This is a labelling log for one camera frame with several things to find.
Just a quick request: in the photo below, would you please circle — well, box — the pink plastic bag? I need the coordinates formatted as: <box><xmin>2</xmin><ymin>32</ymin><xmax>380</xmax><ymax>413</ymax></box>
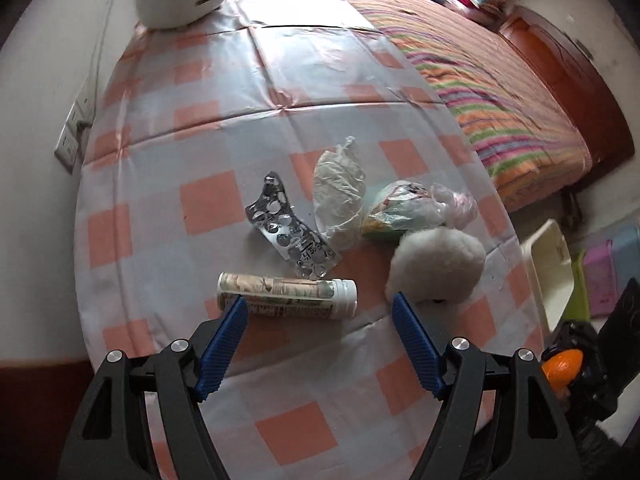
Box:
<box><xmin>430</xmin><ymin>183</ymin><xmax>478</xmax><ymax>228</ymax></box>

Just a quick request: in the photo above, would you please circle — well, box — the clear bag with colourful wrapper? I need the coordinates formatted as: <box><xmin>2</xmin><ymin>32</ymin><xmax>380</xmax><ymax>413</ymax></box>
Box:
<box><xmin>361</xmin><ymin>180</ymin><xmax>446</xmax><ymax>245</ymax></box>

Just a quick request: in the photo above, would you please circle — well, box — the white pill bottle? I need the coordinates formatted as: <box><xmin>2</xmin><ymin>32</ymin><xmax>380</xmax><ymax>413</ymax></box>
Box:
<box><xmin>216</xmin><ymin>271</ymin><xmax>358</xmax><ymax>320</ymax></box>

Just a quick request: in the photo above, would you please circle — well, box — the green storage box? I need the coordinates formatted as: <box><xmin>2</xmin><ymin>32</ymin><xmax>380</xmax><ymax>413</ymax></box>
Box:
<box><xmin>570</xmin><ymin>250</ymin><xmax>593</xmax><ymax>321</ymax></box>

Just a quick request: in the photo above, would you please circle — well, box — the blue storage box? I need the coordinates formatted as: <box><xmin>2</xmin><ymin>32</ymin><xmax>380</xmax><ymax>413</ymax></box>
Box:
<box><xmin>612</xmin><ymin>225</ymin><xmax>640</xmax><ymax>291</ymax></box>

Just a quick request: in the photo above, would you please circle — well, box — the white fluffy ball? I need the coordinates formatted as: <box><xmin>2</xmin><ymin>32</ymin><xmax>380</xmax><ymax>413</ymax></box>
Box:
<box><xmin>385</xmin><ymin>227</ymin><xmax>487</xmax><ymax>306</ymax></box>

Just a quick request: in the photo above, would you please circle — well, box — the white wall socket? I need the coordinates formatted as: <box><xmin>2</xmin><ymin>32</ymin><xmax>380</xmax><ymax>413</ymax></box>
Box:
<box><xmin>54</xmin><ymin>75</ymin><xmax>96</xmax><ymax>175</ymax></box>

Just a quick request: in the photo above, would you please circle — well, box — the pink storage box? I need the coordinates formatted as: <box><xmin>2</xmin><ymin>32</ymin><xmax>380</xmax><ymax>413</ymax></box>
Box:
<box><xmin>582</xmin><ymin>242</ymin><xmax>621</xmax><ymax>316</ymax></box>

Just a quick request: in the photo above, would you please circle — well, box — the silver blister pack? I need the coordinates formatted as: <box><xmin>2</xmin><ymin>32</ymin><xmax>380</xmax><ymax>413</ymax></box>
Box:
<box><xmin>245</xmin><ymin>171</ymin><xmax>343</xmax><ymax>278</ymax></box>

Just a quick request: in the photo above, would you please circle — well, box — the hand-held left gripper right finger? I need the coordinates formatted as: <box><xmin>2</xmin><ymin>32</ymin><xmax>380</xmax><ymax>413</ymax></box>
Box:
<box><xmin>391</xmin><ymin>292</ymin><xmax>583</xmax><ymax>480</ymax></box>

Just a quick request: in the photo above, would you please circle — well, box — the white plastic bag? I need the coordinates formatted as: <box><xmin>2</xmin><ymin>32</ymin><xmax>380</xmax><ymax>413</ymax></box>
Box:
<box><xmin>312</xmin><ymin>136</ymin><xmax>368</xmax><ymax>251</ymax></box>

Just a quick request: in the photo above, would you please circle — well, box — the cream plastic bin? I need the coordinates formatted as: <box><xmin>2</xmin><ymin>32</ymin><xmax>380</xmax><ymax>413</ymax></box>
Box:
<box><xmin>519</xmin><ymin>218</ymin><xmax>576</xmax><ymax>333</ymax></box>

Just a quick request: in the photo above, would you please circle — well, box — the wooden headboard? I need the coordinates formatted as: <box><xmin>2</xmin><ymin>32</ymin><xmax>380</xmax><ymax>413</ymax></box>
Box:
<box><xmin>497</xmin><ymin>5</ymin><xmax>636</xmax><ymax>201</ymax></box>

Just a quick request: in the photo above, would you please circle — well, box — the orange checked tablecloth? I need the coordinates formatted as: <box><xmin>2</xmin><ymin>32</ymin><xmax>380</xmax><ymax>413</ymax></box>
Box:
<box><xmin>75</xmin><ymin>0</ymin><xmax>548</xmax><ymax>480</ymax></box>

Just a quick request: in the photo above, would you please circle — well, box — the striped bed blanket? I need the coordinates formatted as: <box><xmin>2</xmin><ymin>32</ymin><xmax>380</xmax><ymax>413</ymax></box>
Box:
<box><xmin>277</xmin><ymin>0</ymin><xmax>593</xmax><ymax>211</ymax></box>

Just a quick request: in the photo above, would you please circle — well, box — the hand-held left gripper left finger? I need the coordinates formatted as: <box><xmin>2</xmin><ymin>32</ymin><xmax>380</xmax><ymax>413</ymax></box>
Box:
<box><xmin>59</xmin><ymin>295</ymin><xmax>249</xmax><ymax>480</ymax></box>

